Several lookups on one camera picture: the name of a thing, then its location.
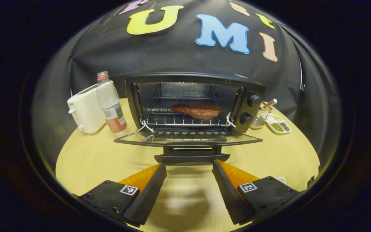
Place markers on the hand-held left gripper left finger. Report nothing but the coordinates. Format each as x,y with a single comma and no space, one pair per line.
147,196

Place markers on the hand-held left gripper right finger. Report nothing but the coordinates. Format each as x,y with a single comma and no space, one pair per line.
229,196

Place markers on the black electric oven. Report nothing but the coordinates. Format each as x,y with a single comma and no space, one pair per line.
248,111

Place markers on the brown steak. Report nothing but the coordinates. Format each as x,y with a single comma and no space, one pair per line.
198,110

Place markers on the white plate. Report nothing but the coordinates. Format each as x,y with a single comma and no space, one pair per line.
281,179

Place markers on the white seasoning dish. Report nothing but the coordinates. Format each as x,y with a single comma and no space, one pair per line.
277,125

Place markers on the clear plastic water bottle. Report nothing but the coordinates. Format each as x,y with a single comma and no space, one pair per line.
109,103

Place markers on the white toaster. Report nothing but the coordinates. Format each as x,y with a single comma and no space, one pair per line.
85,112

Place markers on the black backdrop cloth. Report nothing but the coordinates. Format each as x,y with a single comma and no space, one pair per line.
185,58

